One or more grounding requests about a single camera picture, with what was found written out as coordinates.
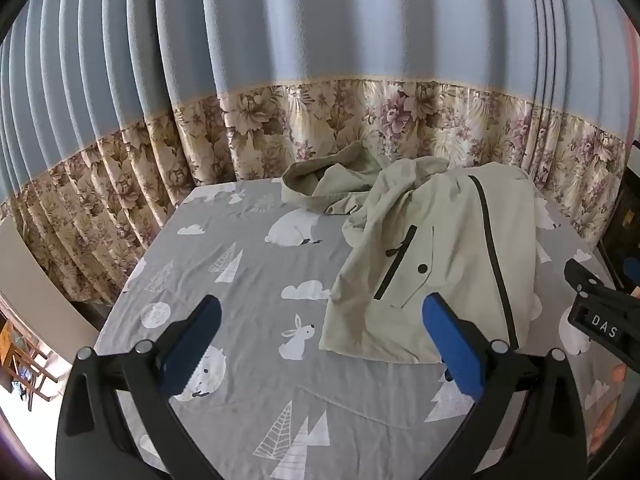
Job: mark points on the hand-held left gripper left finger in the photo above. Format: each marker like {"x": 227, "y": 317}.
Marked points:
{"x": 197, "y": 340}

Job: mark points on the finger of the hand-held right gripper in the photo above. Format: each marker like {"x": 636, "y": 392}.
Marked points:
{"x": 585, "y": 277}

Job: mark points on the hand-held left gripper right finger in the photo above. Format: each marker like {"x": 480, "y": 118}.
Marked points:
{"x": 452, "y": 345}

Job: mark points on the pale green hooded jacket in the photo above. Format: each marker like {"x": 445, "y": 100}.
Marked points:
{"x": 450, "y": 220}

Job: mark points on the person's right hand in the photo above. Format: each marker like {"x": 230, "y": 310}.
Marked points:
{"x": 602, "y": 425}

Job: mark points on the grey animal print bed sheet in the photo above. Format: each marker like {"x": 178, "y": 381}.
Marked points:
{"x": 250, "y": 270}

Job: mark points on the white panel board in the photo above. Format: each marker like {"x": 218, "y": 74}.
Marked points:
{"x": 40, "y": 280}

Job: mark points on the wooden chair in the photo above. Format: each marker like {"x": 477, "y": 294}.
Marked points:
{"x": 20, "y": 360}

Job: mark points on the blue and floral curtain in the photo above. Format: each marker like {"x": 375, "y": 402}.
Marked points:
{"x": 300, "y": 35}

